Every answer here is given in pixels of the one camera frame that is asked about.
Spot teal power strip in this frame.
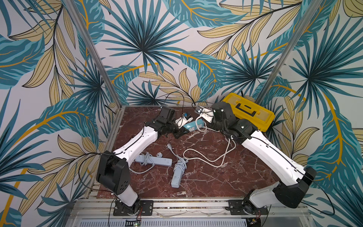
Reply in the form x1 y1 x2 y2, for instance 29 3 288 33
183 118 206 132

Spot grey power strip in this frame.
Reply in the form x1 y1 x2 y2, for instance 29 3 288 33
134 155 172 166
171 162 186 188

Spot grey cord of strip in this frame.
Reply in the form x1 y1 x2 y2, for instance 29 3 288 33
129 151 164 174
166 143 190 172

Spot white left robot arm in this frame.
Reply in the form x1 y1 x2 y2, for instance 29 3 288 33
96 107 193 215

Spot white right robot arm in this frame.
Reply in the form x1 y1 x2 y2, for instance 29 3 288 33
198 102 316 215

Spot yellow black toolbox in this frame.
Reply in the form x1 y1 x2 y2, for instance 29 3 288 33
222 93 275 132

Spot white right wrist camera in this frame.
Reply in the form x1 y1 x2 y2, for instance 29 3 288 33
195 106 214 123

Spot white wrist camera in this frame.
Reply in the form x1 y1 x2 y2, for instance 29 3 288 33
195 106 214 123
175 113 193 129

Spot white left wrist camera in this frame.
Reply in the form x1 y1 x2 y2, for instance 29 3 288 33
175 113 193 129

